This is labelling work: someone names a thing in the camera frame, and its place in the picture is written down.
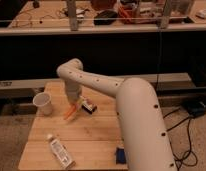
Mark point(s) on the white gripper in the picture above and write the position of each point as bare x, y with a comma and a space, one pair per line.
73, 93

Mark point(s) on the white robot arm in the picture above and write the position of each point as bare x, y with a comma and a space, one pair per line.
145, 138

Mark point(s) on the black rectangular box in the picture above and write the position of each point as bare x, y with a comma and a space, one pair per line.
88, 105

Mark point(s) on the clear plastic bottle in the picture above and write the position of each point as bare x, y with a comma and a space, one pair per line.
60, 152

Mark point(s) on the black object on workbench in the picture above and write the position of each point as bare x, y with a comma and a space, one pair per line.
105, 17

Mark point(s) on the blue small object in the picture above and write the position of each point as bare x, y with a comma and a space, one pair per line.
120, 156

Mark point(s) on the background wooden workbench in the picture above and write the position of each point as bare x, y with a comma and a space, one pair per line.
36, 17

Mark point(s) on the black power adapter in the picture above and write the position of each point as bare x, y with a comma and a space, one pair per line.
195, 108

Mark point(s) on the left metal post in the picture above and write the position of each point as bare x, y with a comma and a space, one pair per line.
71, 7

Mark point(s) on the metal post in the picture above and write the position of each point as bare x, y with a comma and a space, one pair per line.
167, 8
71, 7

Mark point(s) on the right metal post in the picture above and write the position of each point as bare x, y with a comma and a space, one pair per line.
167, 8

